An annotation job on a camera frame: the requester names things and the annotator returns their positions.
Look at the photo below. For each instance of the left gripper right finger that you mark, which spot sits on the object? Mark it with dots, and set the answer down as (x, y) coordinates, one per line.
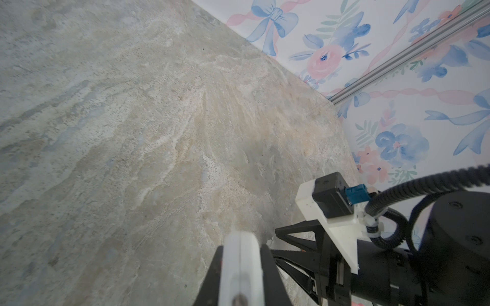
(274, 290)

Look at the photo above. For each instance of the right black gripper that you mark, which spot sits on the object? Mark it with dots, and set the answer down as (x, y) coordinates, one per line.
(383, 278)

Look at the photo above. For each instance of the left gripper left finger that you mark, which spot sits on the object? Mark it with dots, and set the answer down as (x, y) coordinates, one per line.
(209, 291)

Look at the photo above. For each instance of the white remote control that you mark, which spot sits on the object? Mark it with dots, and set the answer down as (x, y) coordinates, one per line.
(241, 281)

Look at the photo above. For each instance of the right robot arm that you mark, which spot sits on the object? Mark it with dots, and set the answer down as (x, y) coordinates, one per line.
(450, 267)

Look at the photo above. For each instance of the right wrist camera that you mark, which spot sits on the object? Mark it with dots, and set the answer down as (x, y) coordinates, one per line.
(324, 199)

